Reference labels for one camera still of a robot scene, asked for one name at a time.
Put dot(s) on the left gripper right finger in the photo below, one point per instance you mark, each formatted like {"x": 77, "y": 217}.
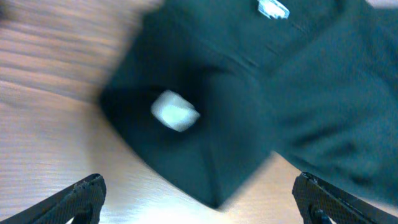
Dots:
{"x": 322, "y": 203}

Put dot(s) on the black shorts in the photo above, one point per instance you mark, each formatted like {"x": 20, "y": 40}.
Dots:
{"x": 208, "y": 89}

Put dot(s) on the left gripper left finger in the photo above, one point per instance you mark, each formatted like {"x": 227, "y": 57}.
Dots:
{"x": 80, "y": 203}

